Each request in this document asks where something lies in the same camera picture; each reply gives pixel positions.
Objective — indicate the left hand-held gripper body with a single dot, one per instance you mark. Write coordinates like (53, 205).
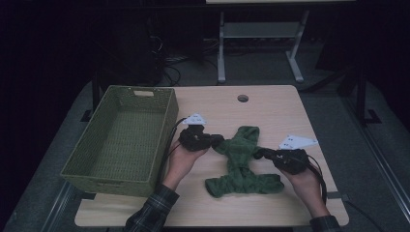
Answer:
(193, 140)

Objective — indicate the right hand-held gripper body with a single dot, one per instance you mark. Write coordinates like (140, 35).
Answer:
(290, 158)

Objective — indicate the green fuzzy garment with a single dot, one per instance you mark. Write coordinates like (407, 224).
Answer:
(240, 151)

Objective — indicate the green woven basket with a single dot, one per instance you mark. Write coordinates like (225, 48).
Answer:
(129, 141)

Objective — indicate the person's left hand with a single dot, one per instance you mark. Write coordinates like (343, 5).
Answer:
(180, 164)

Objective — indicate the person's right hand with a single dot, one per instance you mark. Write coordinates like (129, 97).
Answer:
(306, 190)

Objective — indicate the grey metal stand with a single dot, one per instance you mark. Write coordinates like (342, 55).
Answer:
(257, 30)

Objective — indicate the aluminium floor rail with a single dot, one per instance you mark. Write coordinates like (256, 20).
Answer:
(380, 161)
(56, 209)

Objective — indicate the black metal post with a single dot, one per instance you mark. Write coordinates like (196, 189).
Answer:
(361, 96)
(95, 93)

